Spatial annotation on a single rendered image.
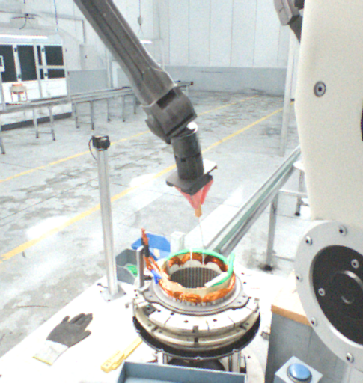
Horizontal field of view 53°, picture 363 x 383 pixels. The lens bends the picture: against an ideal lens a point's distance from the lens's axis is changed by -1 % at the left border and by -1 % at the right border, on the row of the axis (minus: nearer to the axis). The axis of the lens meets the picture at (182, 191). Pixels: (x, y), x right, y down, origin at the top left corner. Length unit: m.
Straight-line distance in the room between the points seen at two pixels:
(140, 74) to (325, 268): 0.43
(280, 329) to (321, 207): 0.66
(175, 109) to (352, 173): 0.41
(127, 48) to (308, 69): 0.39
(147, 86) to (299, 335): 0.69
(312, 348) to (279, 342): 0.08
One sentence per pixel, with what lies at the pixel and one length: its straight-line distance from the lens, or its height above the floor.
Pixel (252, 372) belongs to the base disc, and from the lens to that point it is 1.17.
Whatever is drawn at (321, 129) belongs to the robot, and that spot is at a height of 1.59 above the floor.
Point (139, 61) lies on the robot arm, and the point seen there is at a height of 1.63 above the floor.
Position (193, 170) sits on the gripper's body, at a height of 1.42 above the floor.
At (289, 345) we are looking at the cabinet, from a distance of 1.04.
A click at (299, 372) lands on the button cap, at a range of 0.86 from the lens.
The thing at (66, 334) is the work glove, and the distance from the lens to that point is 1.32.
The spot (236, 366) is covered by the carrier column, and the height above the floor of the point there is 0.92.
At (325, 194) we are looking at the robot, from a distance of 0.37.
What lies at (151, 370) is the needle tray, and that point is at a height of 1.05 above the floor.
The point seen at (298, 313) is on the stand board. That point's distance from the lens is 0.97.
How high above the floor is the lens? 1.65
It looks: 21 degrees down
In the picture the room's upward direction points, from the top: straight up
